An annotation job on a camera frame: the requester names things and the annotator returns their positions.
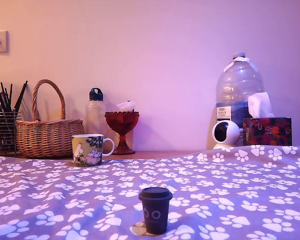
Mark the floral tissue box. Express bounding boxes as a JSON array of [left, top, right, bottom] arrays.
[[242, 116, 293, 147]]

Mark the cartoon print ceramic mug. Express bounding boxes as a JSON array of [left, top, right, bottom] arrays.
[[71, 133, 115, 168]]

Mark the white tissue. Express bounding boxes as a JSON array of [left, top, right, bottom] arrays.
[[247, 91, 275, 119]]

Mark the clear bottle with dark cap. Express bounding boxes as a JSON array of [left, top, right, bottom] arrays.
[[85, 87, 108, 151]]

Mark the paw print cloth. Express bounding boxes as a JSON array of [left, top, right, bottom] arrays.
[[0, 144, 300, 240]]

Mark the small white round camera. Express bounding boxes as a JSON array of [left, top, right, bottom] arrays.
[[212, 120, 242, 150]]

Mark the white packet in goblet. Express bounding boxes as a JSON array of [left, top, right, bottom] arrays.
[[116, 100, 136, 112]]

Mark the wire utensil rack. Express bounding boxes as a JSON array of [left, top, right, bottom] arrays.
[[0, 111, 22, 156]]

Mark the black utensil handle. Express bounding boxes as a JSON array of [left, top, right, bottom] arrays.
[[8, 83, 13, 112], [13, 80, 29, 112], [0, 77, 10, 118]]

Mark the red glass goblet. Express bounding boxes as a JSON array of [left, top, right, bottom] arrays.
[[104, 111, 140, 156]]

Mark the large clear water bottle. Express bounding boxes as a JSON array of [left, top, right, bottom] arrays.
[[215, 51, 265, 149]]

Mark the wicker basket with handle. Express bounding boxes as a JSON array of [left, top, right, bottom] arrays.
[[15, 79, 85, 159]]

